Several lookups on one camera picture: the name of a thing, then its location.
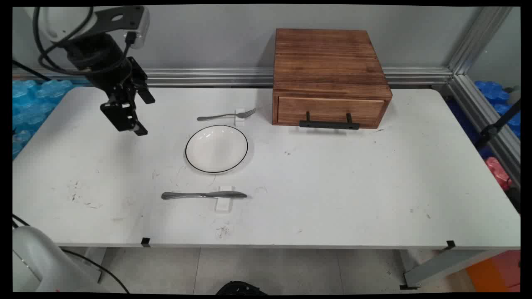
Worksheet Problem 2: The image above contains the grey metal table leg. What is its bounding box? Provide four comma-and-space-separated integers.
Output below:
399, 249, 511, 290

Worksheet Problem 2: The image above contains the black metal stand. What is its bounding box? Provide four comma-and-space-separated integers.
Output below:
474, 98, 521, 151

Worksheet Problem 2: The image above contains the black camera mounting bracket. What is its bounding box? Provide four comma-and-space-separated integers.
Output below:
94, 6, 144, 33

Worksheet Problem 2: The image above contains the black round object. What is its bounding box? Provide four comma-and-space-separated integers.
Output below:
216, 281, 269, 295

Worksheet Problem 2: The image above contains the horizontal aluminium frame rail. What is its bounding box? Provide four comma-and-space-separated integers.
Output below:
12, 66, 453, 89

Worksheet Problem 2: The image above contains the brown wooden drawer cabinet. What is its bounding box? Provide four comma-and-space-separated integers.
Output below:
272, 28, 393, 130

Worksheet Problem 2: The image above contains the slanted aluminium frame rail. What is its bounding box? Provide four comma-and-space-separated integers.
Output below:
446, 74, 521, 189

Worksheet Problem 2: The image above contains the white knife rest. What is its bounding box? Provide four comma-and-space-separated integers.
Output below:
214, 186, 236, 213

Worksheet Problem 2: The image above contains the orange box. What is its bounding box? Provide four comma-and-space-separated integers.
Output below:
465, 250, 521, 293

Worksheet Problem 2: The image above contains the white plate with black rim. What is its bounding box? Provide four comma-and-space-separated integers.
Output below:
185, 125, 249, 174

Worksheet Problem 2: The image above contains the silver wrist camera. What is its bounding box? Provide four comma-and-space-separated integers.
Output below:
124, 7, 150, 49

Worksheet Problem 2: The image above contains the blue plastic bags pile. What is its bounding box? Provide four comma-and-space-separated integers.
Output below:
12, 79, 82, 160
474, 80, 521, 140

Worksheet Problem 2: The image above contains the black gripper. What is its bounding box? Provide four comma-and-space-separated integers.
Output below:
66, 34, 156, 137

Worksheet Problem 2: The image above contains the silver metal knife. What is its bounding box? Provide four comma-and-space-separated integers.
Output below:
161, 191, 248, 201

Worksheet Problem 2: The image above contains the silver metal fork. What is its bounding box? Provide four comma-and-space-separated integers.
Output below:
197, 108, 257, 122

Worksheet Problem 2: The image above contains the upright aluminium frame post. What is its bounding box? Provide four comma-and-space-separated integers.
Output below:
447, 6, 514, 76

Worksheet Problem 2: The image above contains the red plastic bag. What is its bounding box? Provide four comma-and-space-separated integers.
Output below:
485, 157, 513, 192

